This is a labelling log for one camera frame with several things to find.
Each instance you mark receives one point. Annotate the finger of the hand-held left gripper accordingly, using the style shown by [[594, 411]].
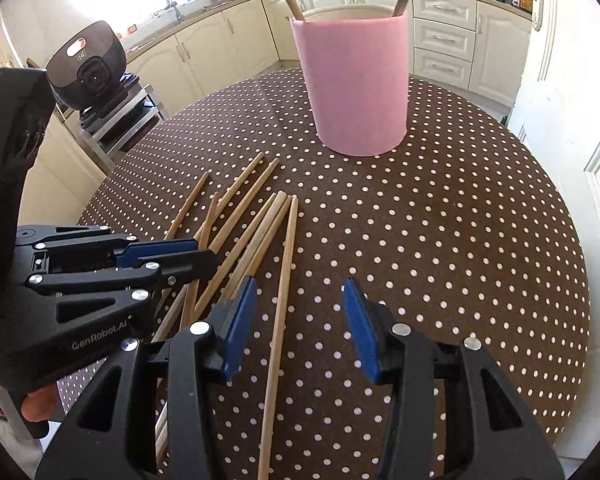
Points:
[[190, 265], [155, 251]]

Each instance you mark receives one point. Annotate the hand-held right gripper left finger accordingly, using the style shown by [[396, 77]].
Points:
[[240, 330]]

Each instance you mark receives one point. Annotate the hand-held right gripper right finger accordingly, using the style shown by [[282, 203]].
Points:
[[362, 330]]

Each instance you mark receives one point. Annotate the pile of wooden chopsticks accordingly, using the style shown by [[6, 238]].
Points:
[[281, 310]]

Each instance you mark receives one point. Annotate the pink cup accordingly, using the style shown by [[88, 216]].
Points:
[[355, 85]]

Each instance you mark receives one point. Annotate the person's left hand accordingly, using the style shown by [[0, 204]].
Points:
[[40, 405]]

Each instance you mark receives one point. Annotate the metal rack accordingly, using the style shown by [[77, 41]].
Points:
[[125, 125]]

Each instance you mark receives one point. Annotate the chrome faucet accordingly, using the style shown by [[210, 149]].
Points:
[[172, 7]]

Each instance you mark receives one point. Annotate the white panel door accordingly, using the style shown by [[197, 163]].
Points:
[[580, 110]]

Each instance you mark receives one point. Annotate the cream lower kitchen cabinets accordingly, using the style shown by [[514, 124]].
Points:
[[445, 10]]

